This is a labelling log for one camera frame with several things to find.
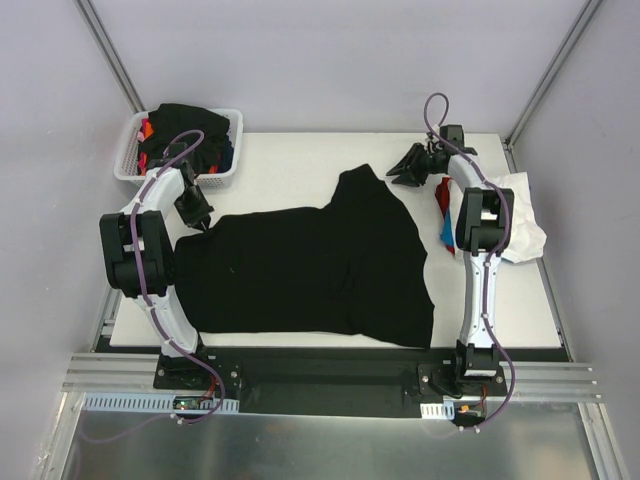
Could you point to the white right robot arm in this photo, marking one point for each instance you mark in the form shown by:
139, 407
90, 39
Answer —
483, 232

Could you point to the black t shirt in basket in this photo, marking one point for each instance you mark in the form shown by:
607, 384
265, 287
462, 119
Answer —
185, 115

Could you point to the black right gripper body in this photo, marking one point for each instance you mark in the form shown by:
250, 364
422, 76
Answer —
416, 163

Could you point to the white cable duct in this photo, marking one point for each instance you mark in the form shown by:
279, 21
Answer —
157, 403
438, 411

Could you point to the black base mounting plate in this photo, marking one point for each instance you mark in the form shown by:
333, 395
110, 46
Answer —
392, 401

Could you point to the black t shirt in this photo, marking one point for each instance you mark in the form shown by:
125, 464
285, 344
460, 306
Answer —
352, 267
185, 115

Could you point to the dark blue t shirt in basket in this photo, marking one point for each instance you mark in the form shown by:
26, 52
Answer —
225, 161

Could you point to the left aluminium frame post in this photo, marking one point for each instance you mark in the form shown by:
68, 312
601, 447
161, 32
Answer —
111, 57

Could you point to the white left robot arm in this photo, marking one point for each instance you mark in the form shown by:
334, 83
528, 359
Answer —
139, 253

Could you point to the right aluminium frame post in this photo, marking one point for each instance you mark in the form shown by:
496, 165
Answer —
577, 29

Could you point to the orange t shirt in basket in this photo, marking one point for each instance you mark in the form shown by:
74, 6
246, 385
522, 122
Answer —
210, 157

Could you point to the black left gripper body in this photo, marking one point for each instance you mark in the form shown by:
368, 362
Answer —
195, 212

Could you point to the left white cable duct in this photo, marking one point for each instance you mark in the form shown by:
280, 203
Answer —
157, 403

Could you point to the white plastic laundry basket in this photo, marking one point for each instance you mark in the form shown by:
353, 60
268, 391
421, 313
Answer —
126, 156

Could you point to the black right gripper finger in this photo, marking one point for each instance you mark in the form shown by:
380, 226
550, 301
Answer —
412, 155
408, 180

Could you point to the white t shirt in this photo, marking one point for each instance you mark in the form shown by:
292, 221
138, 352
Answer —
527, 239

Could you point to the aluminium frame post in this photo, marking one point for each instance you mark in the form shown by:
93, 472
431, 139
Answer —
577, 29
111, 57

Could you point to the right white cable duct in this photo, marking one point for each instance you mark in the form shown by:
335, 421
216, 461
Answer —
438, 411

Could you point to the red t shirt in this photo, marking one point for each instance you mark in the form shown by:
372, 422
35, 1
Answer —
442, 195

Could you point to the pink t shirt in basket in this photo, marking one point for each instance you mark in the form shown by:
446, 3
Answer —
143, 133

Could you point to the aluminium front rail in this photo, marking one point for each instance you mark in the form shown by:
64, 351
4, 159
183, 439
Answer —
534, 381

